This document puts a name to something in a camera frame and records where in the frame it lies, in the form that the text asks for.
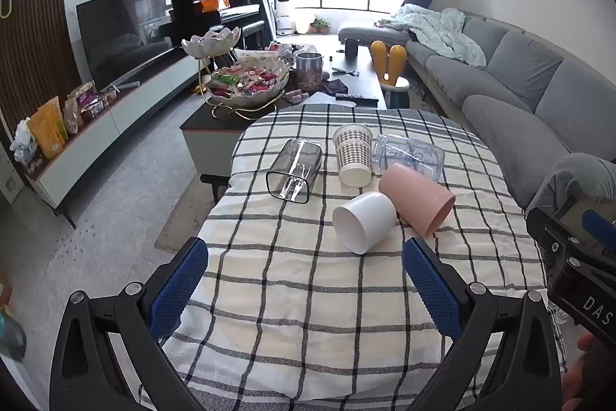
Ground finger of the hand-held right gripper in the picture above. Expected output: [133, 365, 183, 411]
[526, 206, 616, 272]
[570, 196, 616, 250]

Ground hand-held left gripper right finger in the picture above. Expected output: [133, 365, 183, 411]
[402, 238, 564, 411]

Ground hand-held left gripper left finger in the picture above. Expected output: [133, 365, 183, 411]
[49, 237, 210, 411]

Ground white cup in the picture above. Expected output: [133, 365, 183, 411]
[332, 191, 397, 256]

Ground pink cup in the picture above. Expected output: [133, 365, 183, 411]
[378, 163, 456, 236]

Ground clear bluish plastic cup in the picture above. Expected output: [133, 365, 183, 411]
[372, 133, 446, 181]

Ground plaid paper cup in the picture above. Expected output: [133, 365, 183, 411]
[333, 124, 375, 188]

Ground clear grey square cup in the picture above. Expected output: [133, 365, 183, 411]
[266, 138, 323, 205]

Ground person's right hand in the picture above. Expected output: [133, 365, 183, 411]
[562, 331, 596, 411]

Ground beige rug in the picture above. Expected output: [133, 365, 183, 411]
[154, 175, 217, 255]

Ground checked tablecloth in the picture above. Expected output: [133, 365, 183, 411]
[139, 105, 569, 411]

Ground dark coffee table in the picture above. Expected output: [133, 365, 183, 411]
[180, 42, 388, 200]

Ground white television cabinet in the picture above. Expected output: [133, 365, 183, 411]
[19, 50, 208, 229]

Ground grey sofa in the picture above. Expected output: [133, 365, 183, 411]
[338, 9, 616, 219]

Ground teal object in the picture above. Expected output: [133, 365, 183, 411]
[0, 312, 28, 362]

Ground black remote control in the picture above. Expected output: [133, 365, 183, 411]
[335, 92, 379, 106]

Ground brown snack packet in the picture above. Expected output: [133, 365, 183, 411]
[62, 98, 80, 135]

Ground white tiered snack bowl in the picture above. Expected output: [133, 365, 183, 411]
[182, 26, 292, 120]

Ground orange snack bag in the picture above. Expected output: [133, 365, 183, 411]
[26, 97, 67, 159]

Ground purple snack box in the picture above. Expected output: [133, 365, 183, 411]
[72, 81, 109, 118]

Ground white plastic bag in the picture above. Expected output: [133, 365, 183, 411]
[10, 118, 38, 164]

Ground light green blanket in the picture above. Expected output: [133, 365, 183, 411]
[385, 3, 488, 67]

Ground yellow rabbit-ear chair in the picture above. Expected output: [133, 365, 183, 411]
[370, 40, 411, 108]

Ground clear jar of nuts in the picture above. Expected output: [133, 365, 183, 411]
[295, 51, 323, 92]

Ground black television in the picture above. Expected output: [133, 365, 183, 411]
[76, 0, 176, 90]

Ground black piano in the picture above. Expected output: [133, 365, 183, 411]
[159, 0, 266, 50]

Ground white floor appliance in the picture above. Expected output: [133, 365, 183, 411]
[274, 0, 294, 36]

